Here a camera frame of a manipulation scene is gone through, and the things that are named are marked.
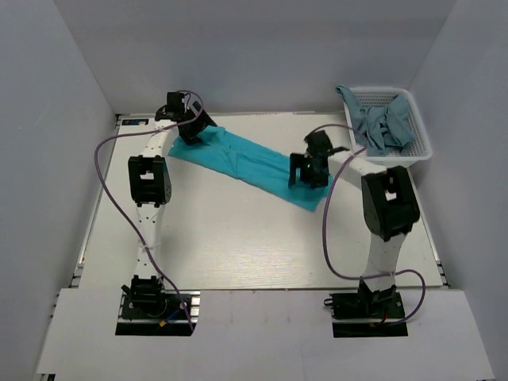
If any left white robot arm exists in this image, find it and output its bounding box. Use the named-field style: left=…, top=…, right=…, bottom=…
left=124, top=90, right=215, bottom=318

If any grey blue t shirt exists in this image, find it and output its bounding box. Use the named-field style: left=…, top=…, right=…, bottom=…
left=336, top=85, right=415, bottom=156

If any blue label sticker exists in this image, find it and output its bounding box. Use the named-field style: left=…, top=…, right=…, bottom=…
left=121, top=118, right=149, bottom=126

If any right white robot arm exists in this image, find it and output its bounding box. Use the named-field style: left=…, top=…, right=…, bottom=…
left=288, top=128, right=420, bottom=321

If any white plastic basket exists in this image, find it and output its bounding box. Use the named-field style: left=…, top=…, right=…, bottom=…
left=336, top=85, right=433, bottom=167

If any teal t shirt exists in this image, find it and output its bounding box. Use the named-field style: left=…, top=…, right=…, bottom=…
left=169, top=126, right=329, bottom=212

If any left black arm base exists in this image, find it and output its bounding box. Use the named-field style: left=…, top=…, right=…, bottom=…
left=115, top=285, right=200, bottom=337

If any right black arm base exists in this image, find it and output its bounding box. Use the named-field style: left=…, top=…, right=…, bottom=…
left=323, top=292, right=408, bottom=338

